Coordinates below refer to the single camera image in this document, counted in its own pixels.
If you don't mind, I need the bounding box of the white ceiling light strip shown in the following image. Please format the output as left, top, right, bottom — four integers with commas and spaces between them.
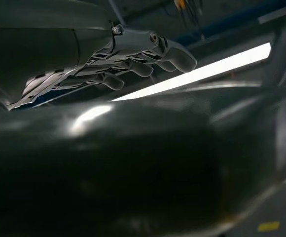
112, 42, 272, 102

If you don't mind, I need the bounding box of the small yellow tape patch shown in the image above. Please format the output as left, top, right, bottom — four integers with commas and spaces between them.
258, 221, 281, 233

